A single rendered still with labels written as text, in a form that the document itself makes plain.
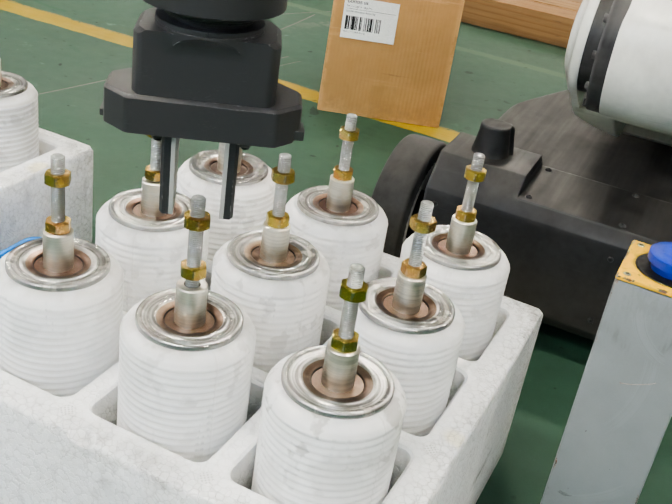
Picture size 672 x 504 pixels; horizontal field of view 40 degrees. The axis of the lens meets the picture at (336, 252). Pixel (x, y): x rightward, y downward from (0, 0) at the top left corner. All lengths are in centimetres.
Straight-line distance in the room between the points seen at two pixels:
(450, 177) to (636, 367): 45
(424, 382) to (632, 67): 37
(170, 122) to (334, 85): 123
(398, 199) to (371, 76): 68
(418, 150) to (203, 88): 62
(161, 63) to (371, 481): 30
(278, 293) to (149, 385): 13
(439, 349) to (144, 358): 21
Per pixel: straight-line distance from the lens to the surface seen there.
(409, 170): 112
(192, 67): 55
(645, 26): 91
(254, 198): 86
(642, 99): 92
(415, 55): 176
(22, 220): 104
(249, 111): 56
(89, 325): 70
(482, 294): 79
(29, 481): 74
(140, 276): 78
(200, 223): 61
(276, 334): 73
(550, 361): 116
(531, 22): 257
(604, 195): 116
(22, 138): 105
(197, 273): 63
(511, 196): 109
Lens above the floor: 62
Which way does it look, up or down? 29 degrees down
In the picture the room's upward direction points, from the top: 9 degrees clockwise
